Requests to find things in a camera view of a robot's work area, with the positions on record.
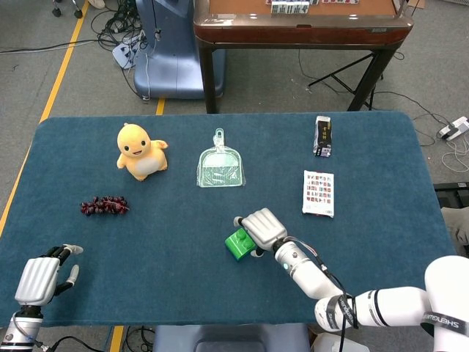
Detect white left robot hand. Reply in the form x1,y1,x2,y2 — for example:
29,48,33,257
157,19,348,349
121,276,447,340
14,243,85,308

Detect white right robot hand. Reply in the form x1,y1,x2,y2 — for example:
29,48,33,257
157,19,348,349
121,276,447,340
233,208,289,258

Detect green building block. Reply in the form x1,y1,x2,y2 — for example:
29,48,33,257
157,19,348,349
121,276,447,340
224,227,259,263

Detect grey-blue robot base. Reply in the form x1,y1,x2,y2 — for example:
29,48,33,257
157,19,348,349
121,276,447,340
152,323,311,352

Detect white picture card box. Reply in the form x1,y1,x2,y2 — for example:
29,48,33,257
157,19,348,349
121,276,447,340
301,169,336,220

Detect plastic-wrapped clear dustpan set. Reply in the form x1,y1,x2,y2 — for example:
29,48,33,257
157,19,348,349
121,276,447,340
196,127,248,189

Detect dark red grape bunch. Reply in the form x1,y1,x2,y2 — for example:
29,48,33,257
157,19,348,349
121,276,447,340
80,195,130,217

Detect blue table cloth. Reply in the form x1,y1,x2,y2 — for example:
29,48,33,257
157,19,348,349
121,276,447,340
0,111,469,328

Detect small black drink carton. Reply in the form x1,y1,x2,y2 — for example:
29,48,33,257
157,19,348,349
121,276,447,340
313,115,334,158

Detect yellow plush duck toy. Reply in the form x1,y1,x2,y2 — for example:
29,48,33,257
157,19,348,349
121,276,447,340
116,122,170,183

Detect black flat object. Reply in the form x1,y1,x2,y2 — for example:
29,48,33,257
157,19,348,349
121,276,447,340
433,182,469,210

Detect beige fabric object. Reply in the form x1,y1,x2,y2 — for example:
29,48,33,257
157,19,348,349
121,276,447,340
440,206,469,257

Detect brown mahjong table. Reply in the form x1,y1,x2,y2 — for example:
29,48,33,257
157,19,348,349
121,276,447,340
193,0,415,114

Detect white power strip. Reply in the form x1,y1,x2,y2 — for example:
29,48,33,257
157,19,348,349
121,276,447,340
111,31,147,70
437,116,469,142

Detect bamboo-face mahjong tile row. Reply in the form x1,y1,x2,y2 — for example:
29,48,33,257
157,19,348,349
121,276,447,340
270,1,311,15

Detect chrome wheeled stool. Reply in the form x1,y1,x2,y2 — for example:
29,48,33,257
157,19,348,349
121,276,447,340
52,0,84,19

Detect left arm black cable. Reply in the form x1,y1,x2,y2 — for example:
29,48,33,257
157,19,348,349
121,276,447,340
34,334,107,352

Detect right arm wrist cable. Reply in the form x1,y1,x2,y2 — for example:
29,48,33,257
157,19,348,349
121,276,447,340
291,238,360,352

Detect thin black floor cable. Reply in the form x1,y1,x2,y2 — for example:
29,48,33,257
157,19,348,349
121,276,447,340
297,49,454,147

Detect blue-grey machine pedestal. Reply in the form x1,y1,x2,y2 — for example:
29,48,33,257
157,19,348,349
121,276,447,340
133,0,226,100

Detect white floor cable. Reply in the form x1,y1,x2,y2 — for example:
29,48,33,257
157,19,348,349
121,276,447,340
440,137,469,173

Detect thin hanging cord with plug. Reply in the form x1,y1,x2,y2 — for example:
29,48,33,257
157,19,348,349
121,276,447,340
152,0,163,42

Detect long black floor cable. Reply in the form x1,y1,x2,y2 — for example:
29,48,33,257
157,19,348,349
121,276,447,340
0,39,98,55

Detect tangled black cable bundle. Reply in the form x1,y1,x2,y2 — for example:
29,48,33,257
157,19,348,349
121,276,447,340
90,0,147,100

